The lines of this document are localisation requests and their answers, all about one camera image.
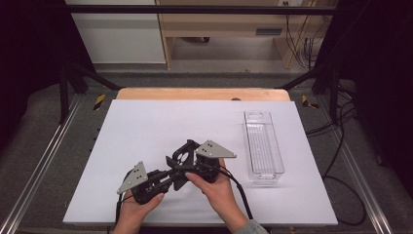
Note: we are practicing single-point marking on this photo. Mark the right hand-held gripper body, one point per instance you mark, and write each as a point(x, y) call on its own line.
point(212, 150)

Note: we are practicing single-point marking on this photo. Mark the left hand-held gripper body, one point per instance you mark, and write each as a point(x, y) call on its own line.
point(136, 178)

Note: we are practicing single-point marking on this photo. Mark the clear plastic storage bin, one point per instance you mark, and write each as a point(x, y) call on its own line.
point(263, 146)

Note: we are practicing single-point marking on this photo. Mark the person's left hand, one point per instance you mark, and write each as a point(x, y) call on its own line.
point(133, 213)

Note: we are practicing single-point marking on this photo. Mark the person's right hand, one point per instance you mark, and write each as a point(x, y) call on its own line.
point(220, 195)

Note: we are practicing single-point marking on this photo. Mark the white table mat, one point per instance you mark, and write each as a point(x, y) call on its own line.
point(146, 123)

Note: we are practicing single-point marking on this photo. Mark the yellow black floor tape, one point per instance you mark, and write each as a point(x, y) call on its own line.
point(99, 101)
point(307, 102)

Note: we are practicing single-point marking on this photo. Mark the light wooden desk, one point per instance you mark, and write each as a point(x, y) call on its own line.
point(227, 24)

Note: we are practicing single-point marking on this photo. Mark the white cabinet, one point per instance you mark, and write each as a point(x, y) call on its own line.
point(120, 39)

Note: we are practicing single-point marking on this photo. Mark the black curtain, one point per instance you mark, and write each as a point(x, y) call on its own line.
point(383, 65)
point(32, 65)

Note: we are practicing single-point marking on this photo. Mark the white power strip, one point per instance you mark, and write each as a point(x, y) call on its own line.
point(292, 2)

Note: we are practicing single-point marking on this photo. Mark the aluminium floor rail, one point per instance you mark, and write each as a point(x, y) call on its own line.
point(381, 221)
point(45, 159)

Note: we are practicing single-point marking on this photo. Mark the black metal frame stand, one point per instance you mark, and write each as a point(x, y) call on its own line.
point(64, 97)
point(333, 97)

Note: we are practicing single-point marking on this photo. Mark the black metal frame bar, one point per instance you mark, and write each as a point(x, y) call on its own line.
point(195, 9)

